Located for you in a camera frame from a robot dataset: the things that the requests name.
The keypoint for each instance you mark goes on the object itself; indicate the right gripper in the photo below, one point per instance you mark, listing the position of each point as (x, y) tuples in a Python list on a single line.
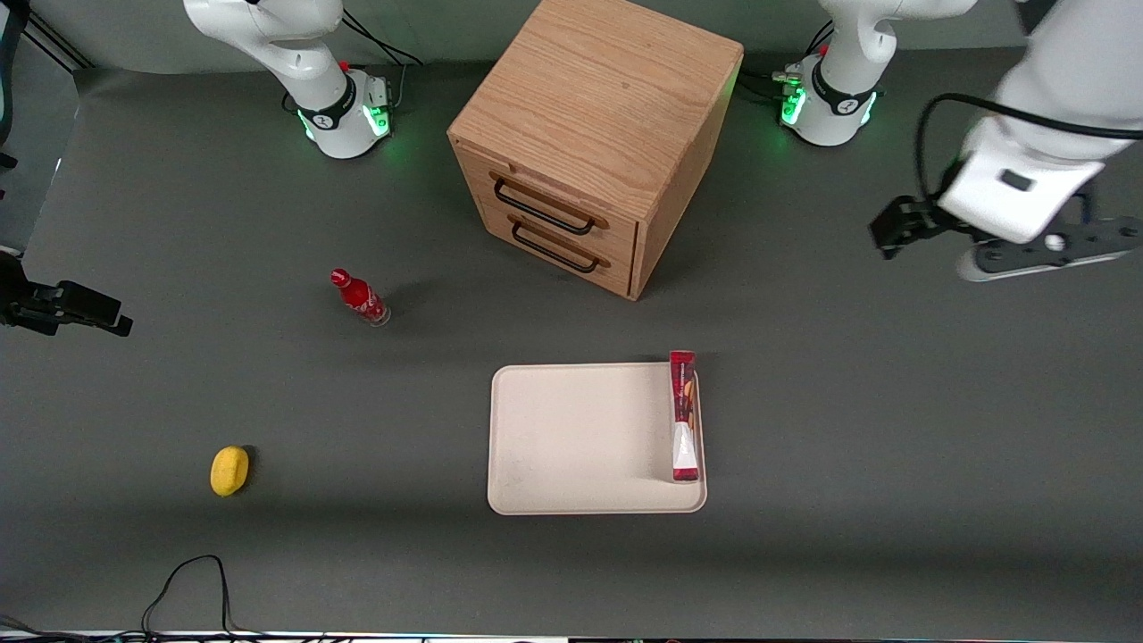
[(37, 302)]

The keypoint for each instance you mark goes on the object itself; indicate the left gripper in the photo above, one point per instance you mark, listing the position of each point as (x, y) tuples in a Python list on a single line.
[(929, 217)]

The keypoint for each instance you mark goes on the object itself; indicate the red cookie box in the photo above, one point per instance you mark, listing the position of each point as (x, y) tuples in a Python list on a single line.
[(684, 420)]

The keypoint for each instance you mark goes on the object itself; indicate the beige rectangular tray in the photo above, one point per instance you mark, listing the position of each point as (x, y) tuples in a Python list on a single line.
[(580, 438)]

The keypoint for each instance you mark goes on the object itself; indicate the yellow lemon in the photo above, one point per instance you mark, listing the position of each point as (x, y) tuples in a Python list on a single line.
[(229, 471)]

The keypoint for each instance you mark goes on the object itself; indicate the red cola bottle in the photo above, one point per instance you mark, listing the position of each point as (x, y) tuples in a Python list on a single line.
[(361, 298)]

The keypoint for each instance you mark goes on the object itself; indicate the wooden drawer front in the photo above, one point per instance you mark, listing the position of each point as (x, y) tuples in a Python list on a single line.
[(616, 275), (616, 234)]

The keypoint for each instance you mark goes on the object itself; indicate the wooden two-drawer cabinet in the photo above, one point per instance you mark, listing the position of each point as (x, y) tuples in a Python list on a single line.
[(598, 98)]

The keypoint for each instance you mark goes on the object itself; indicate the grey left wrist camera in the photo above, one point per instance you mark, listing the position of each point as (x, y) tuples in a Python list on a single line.
[(1054, 254)]

